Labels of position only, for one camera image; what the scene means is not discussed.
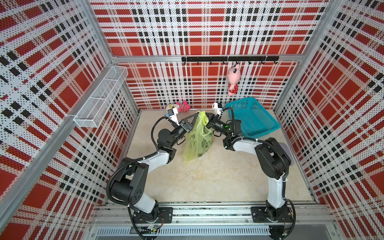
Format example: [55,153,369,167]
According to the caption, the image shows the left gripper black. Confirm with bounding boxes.
[169,113,197,148]

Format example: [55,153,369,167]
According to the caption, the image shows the yellow-green plastic bag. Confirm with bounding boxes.
[183,111,214,162]

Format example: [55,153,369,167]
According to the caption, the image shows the black hook rail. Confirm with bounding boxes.
[181,56,280,63]

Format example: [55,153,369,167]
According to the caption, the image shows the aluminium mounting rail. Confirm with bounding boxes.
[89,201,336,227]

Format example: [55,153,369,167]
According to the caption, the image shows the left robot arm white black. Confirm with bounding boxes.
[106,113,199,221]

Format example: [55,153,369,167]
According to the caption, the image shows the teal plastic basket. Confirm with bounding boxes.
[226,97,280,139]

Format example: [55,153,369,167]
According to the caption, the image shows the pink striped plush toy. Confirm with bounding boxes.
[166,101,191,113]

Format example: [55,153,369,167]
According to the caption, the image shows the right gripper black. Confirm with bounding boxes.
[197,112,230,138]

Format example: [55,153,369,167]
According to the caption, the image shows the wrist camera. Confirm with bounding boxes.
[166,108,179,126]
[212,102,224,118]

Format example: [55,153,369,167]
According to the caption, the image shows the grey oval object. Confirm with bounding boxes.
[280,143,295,166]

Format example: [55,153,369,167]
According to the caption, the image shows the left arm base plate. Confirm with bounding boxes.
[133,207,174,224]

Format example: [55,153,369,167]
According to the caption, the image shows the pink hanging plush toy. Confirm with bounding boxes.
[227,64,241,97]

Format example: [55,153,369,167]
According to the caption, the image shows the white wire mesh shelf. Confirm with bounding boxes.
[74,66,128,128]

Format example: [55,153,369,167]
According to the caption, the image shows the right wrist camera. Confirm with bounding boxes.
[212,102,224,118]

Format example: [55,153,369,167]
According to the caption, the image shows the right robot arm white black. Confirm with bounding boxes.
[206,113,292,222]

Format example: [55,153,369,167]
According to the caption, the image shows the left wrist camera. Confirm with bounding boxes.
[166,108,179,126]

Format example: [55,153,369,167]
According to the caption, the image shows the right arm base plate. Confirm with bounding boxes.
[251,206,293,223]

